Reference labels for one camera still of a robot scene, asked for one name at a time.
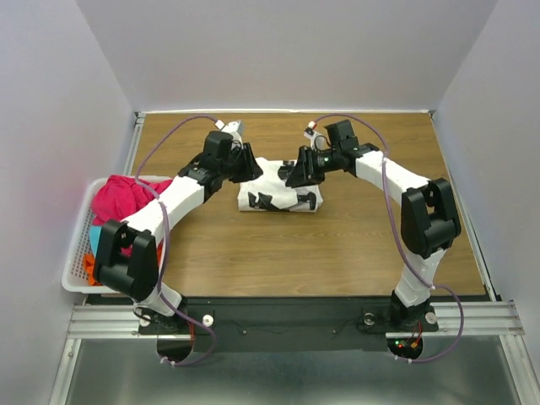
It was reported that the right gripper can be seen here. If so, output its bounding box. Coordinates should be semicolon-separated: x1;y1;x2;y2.
285;144;342;188

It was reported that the white t shirt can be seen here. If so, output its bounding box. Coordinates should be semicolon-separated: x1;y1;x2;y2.
237;157;323;213

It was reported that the pink t shirt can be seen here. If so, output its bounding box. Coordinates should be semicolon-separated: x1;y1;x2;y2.
91;175;172;227

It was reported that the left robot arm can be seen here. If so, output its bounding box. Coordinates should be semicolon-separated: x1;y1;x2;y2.
93;130;262;332

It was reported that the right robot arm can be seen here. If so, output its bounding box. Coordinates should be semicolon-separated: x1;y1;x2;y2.
285;114;462;329

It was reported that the cyan t shirt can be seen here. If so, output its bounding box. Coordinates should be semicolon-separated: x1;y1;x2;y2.
89;224;102;256

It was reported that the orange t shirt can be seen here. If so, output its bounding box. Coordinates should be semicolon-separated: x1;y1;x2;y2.
83;242;163;287

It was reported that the white plastic laundry basket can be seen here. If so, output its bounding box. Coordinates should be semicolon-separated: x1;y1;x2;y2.
61;175;177;294

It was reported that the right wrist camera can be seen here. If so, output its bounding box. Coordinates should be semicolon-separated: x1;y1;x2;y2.
304;121;330;151

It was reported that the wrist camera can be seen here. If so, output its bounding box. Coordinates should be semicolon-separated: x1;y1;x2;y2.
304;121;330;151
214;120;245;143

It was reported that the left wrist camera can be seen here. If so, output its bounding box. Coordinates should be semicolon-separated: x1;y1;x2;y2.
214;120;245;143

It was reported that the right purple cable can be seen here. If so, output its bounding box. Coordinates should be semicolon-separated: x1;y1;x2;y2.
307;113;465;364

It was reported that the purple cable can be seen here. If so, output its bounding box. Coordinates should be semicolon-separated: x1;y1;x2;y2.
134;114;224;367
307;113;465;364

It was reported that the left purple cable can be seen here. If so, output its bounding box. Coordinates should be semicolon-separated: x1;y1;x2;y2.
134;114;224;367

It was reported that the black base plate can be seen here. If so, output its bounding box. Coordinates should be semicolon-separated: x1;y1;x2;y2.
134;296;439;354

